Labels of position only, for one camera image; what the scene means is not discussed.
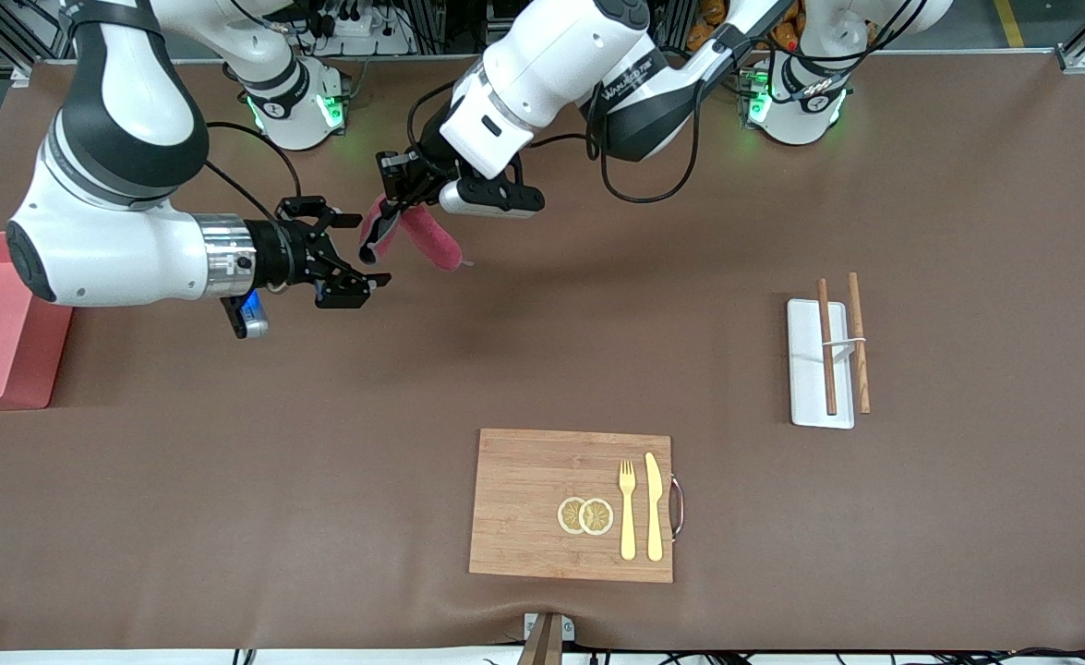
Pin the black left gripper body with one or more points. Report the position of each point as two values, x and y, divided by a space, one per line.
430 164

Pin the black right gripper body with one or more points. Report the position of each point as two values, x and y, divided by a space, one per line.
278 251

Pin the red cloth grey underside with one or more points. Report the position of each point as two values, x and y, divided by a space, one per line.
436 242

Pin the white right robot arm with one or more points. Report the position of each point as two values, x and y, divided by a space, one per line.
108 249

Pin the white power strip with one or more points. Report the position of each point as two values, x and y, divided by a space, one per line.
357 28

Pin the brown table cover mat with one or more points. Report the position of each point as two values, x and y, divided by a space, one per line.
320 462

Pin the wooden cutting board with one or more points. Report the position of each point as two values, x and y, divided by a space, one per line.
524 508

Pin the orange bread pile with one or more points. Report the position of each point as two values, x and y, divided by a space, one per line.
704 37

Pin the lemon slice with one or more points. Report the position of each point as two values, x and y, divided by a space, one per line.
597 517
567 515

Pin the yellow fork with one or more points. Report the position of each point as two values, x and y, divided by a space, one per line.
628 526

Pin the yellow knife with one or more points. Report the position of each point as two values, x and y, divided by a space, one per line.
654 508

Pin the white rack base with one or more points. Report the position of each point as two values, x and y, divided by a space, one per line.
805 369

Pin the brown wooden rod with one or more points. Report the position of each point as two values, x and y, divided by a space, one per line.
861 369
825 369

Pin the grey metal mount plate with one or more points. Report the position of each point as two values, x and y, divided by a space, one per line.
568 628

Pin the brown mount post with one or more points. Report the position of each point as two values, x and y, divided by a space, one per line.
542 646

